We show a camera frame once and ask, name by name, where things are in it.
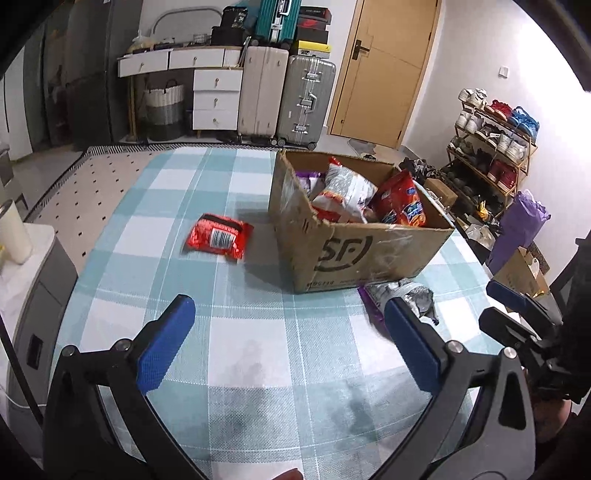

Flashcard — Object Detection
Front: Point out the woven laundry basket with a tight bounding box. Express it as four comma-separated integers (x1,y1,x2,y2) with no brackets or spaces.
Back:
143,79,185,142

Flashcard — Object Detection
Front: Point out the dotted beige rug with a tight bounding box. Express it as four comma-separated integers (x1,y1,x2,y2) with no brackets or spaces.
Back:
22,144,187,259

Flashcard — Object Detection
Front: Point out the person's left hand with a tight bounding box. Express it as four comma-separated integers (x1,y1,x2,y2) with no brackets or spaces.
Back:
273,468,304,480

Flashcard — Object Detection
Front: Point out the person's right hand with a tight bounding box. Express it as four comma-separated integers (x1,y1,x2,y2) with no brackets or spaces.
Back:
533,399,572,443

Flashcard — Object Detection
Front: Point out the purple grape candy bag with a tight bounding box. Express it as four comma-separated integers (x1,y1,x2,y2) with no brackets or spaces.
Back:
295,171,325,200

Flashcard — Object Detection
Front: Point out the beige suitcase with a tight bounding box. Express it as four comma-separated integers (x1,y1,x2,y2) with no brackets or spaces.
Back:
238,46,288,139

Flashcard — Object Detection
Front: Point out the yellow black shoebox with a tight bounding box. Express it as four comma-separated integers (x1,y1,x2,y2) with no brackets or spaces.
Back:
297,40,332,58

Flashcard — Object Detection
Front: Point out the small cardboard box on floor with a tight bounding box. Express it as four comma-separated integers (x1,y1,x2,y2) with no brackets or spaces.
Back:
493,247,550,298

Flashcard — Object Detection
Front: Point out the teal suitcase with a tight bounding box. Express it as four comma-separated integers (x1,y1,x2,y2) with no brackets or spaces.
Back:
253,0,301,49

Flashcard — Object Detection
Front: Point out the white red chips bag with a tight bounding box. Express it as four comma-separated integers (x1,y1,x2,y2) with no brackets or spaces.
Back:
311,157,378,224

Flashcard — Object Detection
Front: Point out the silver suitcase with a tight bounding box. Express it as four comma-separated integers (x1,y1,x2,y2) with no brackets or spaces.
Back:
276,55,335,151

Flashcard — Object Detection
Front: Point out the teal plaid tablecloth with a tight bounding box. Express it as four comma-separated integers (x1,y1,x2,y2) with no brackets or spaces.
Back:
57,147,500,479

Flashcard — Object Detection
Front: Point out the white cup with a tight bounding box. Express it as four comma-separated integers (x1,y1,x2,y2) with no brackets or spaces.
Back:
0,199,33,265

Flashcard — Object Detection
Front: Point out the wooden shoe rack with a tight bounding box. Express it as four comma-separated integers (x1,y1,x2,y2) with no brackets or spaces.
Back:
440,88,540,221

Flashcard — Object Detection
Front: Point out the wooden door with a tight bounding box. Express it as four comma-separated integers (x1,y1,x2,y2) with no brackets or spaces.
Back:
328,0,442,148

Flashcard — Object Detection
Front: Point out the red snack packet with barcode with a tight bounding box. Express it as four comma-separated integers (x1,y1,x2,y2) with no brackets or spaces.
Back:
185,213,253,261

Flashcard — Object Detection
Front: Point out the grey side cabinet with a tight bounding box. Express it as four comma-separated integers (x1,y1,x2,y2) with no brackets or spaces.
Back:
1,223,77,406

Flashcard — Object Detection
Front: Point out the SF cardboard box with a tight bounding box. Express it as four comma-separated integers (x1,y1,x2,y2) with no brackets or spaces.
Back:
269,150,454,293

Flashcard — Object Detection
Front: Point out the silver purple snack bag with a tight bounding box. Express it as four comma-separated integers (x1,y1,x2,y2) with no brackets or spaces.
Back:
358,279,440,328

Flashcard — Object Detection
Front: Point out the white drawer desk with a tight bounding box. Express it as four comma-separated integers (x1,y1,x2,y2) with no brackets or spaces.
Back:
118,46,242,132

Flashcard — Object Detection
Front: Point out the red blue snack bag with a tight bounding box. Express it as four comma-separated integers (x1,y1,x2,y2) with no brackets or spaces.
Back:
369,170,427,227

